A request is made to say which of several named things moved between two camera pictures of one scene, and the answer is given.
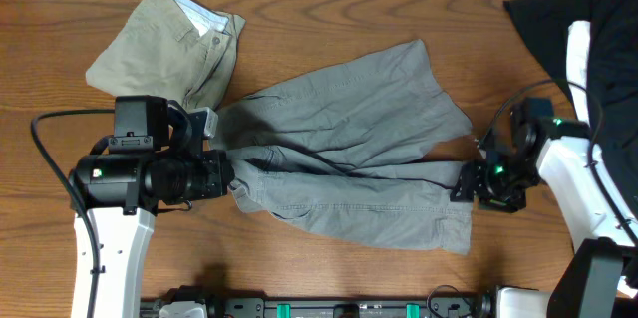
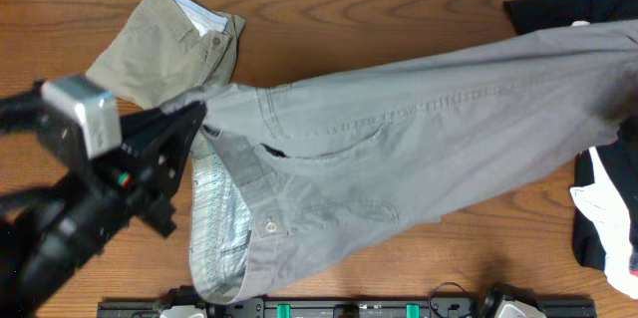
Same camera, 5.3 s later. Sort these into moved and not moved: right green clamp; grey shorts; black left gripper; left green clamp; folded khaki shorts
Moved: grey shorts; black left gripper
Not moved: left green clamp; right green clamp; folded khaki shorts
